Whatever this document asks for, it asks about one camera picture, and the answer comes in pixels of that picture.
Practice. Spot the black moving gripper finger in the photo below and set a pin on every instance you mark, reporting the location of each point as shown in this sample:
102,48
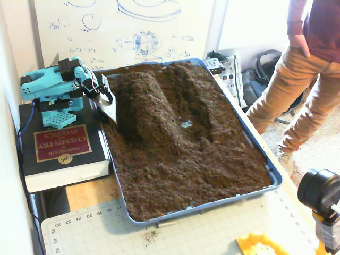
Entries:
107,96

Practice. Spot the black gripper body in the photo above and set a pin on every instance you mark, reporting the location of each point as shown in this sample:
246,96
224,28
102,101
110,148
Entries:
104,91

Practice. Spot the silver taped blade gripper finger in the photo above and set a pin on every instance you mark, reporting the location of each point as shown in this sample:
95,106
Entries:
110,110

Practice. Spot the brown soil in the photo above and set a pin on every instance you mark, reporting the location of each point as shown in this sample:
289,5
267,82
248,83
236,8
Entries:
172,164

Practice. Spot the maroon sleeved person forearm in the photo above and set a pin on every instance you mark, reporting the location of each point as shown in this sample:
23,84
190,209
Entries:
296,18

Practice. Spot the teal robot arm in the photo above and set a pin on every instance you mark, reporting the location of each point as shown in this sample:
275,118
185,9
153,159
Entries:
47,82

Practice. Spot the bare person hand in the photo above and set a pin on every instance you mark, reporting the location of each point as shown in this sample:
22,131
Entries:
299,43

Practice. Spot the black chemistry physics handbook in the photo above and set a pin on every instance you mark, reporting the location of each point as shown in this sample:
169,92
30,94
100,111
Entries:
63,143

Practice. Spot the whiteboard with blue sketches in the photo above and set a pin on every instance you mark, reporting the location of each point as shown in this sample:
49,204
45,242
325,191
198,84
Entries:
119,26

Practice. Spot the black vented device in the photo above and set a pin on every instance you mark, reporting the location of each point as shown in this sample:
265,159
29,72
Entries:
213,65

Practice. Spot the white electronics box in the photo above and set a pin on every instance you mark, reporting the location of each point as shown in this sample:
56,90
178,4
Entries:
233,77

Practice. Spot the spilled soil crumbs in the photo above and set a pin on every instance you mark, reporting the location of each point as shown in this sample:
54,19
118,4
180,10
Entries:
152,235

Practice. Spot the pale green cutting mat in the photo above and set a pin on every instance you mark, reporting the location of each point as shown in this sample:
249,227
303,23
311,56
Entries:
186,239

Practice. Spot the black backpack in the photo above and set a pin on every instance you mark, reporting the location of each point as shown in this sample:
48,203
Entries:
265,61

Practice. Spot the blue plastic tray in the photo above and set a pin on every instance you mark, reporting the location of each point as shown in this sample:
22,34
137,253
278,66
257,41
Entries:
276,183

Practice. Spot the white shoe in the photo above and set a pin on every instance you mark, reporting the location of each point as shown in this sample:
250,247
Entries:
285,162

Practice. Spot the person in tan trousers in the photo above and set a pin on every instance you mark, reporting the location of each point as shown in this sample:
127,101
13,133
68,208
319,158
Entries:
292,79

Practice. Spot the yellow plastic part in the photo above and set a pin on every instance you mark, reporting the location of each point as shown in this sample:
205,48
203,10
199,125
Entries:
247,243

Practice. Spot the yellow grey lens stand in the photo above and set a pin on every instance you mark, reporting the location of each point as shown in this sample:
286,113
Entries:
328,233

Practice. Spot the black camera lens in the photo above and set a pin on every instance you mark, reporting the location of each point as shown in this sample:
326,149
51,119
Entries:
316,188

